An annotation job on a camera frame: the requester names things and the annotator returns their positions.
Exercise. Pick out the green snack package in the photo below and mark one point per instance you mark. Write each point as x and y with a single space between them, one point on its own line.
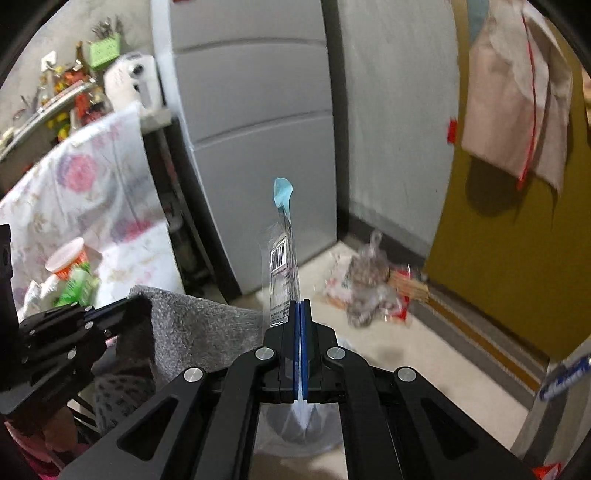
80 287

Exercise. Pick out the orange white instant noodle cup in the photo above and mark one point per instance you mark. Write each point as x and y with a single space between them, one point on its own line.
66 257

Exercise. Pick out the plastic bags trash pile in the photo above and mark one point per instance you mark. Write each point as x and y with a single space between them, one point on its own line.
367 285

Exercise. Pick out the green utensil holder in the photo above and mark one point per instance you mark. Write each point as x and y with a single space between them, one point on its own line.
103 52

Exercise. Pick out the pink cloth hanging bag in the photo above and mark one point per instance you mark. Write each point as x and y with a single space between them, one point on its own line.
519 95

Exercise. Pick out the metal kitchen shelf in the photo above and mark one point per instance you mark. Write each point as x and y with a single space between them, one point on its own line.
47 112

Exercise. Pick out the mustard yellow door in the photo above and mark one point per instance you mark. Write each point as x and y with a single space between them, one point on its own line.
521 255

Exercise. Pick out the floral cloth cover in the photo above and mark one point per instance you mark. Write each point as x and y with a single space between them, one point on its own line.
96 185

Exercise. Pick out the white rice cooker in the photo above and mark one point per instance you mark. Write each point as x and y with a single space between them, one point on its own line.
133 77

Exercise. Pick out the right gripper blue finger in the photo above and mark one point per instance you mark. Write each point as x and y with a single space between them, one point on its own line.
305 321
295 356

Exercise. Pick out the clear plastic wrapper blue tip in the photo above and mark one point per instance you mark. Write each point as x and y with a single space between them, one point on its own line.
283 275

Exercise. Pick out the grey fuzzy mat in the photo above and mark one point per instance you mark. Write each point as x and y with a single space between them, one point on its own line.
180 332

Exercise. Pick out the grey refrigerator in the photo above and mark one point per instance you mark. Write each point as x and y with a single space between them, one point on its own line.
249 86

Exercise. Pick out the blue white package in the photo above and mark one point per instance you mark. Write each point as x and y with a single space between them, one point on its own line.
566 379

